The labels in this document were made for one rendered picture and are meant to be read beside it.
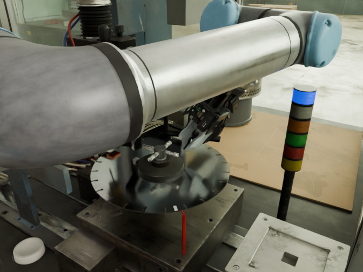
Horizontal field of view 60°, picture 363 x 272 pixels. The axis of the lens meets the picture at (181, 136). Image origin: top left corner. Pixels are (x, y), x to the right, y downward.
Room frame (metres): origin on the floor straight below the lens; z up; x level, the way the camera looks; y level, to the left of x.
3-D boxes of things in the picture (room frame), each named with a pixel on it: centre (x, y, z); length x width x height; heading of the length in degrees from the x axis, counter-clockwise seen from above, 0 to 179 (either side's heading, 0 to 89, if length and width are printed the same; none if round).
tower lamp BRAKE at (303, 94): (0.62, -0.25, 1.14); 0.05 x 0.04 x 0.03; 147
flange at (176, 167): (0.65, 0.05, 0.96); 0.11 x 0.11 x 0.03
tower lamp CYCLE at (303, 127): (0.62, -0.25, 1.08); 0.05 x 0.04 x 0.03; 147
